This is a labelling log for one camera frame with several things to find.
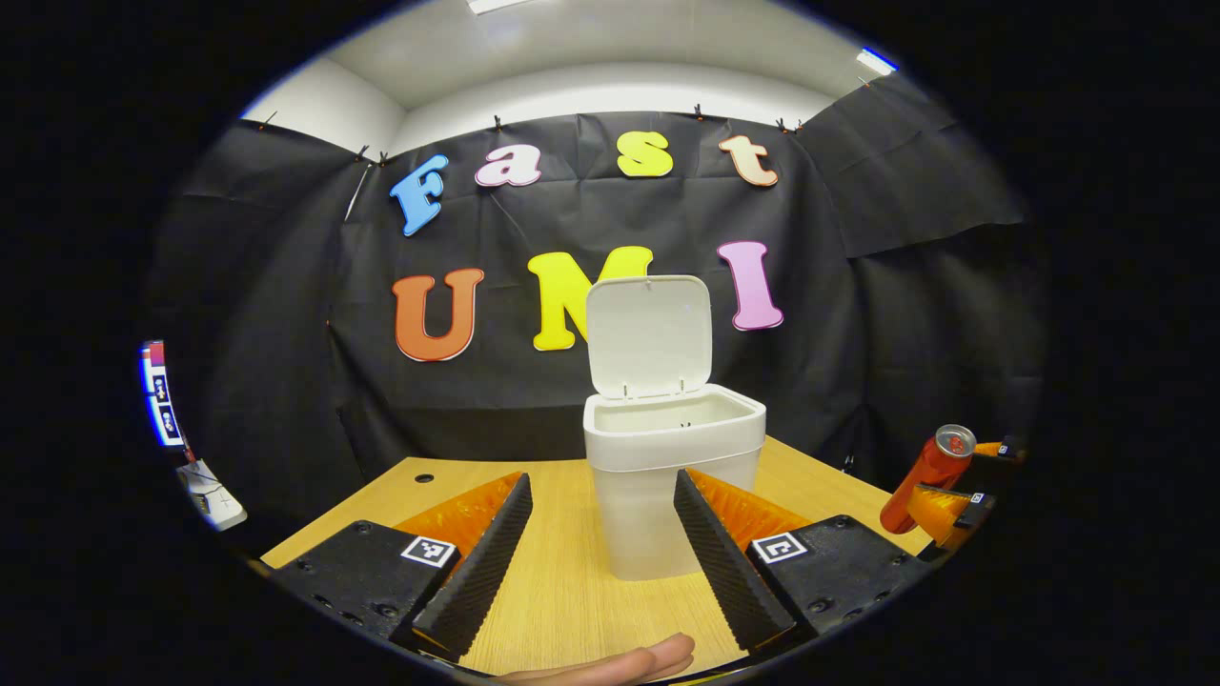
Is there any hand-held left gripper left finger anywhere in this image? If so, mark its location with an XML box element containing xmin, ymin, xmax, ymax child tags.
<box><xmin>269</xmin><ymin>472</ymin><xmax>535</xmax><ymax>660</ymax></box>

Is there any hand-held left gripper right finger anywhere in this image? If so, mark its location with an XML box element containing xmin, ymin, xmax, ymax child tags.
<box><xmin>673</xmin><ymin>468</ymin><xmax>930</xmax><ymax>654</ymax></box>

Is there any red pop can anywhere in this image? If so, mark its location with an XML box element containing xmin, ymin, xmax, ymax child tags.
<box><xmin>879</xmin><ymin>424</ymin><xmax>978</xmax><ymax>535</ymax></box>

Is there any white desktop garbage bin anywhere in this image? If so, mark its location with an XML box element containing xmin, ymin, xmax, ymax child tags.
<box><xmin>583</xmin><ymin>274</ymin><xmax>767</xmax><ymax>582</ymax></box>

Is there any wooden desktop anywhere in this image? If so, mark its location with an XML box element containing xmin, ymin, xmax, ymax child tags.
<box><xmin>259</xmin><ymin>436</ymin><xmax>935</xmax><ymax>679</ymax></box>

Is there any black backdrop cloth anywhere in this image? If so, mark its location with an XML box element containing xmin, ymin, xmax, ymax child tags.
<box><xmin>143</xmin><ymin>71</ymin><xmax>1049</xmax><ymax>535</ymax></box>

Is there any white side table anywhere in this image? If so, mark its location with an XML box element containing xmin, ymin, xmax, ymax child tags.
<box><xmin>179</xmin><ymin>460</ymin><xmax>249</xmax><ymax>533</ymax></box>

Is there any computer monitor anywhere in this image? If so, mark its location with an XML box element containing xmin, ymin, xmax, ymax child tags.
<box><xmin>140</xmin><ymin>340</ymin><xmax>187</xmax><ymax>449</ymax></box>

